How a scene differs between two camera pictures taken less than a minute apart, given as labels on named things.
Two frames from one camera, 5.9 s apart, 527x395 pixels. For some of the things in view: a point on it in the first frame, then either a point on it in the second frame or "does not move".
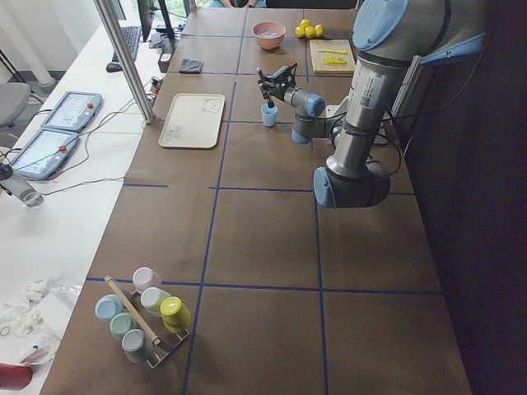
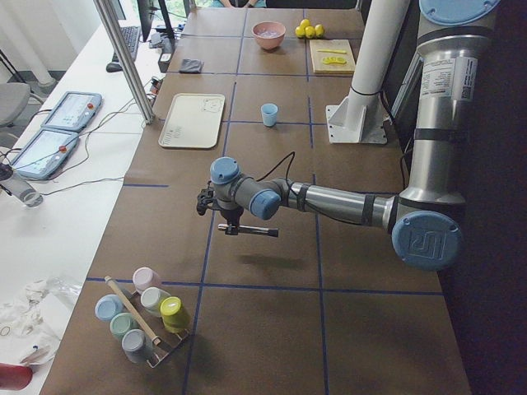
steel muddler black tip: [263, 84] → [271, 232]
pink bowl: [268, 34] does not move
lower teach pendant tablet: [43, 152] does not move
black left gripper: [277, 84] → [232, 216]
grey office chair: [14, 98] does not move
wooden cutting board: [333, 56] does not move
